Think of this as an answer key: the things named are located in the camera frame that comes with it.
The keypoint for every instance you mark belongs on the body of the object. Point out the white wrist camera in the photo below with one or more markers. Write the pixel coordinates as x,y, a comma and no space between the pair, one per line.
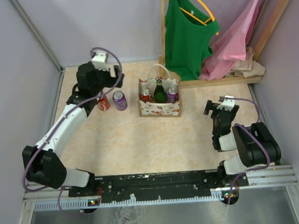
99,60
227,103

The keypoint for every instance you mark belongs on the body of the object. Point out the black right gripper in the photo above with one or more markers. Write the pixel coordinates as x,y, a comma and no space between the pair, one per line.
216,109

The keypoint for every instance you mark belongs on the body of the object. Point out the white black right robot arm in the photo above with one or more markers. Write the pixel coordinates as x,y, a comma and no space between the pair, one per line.
256,147

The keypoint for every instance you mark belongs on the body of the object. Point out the green glass bottle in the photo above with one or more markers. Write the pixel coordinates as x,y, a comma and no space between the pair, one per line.
160,95

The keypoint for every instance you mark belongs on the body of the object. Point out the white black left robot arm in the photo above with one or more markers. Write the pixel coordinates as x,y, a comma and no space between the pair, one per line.
42,162

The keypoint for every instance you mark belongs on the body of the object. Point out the beige cloth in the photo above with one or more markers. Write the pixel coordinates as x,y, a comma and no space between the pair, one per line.
247,68

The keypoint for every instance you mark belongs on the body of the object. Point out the pink shirt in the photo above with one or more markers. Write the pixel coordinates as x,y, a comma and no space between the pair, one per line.
232,45

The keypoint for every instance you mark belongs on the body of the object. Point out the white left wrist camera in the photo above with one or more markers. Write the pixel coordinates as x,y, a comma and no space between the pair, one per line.
99,60

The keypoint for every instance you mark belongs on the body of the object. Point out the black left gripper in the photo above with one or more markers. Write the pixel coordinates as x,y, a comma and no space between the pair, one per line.
114,76

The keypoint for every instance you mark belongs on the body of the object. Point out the patterned canvas tote bag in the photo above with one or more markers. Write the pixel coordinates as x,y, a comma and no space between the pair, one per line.
159,110

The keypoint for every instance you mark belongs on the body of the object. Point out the purple can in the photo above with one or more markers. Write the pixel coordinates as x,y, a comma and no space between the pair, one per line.
120,100
172,94

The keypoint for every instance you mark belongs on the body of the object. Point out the yellow clothes hanger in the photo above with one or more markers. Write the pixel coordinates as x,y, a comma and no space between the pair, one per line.
199,7

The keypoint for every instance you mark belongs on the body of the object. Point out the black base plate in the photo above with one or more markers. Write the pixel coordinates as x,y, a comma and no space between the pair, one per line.
153,186

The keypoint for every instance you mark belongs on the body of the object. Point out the red can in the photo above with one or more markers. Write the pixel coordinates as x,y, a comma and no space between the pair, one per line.
103,103
145,94

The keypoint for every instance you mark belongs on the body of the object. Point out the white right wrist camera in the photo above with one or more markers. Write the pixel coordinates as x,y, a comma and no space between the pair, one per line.
227,103

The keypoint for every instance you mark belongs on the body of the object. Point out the green tank top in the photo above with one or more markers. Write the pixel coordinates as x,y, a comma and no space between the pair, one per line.
187,39

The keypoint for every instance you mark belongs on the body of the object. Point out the aluminium rail frame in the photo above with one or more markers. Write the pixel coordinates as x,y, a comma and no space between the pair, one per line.
268,177

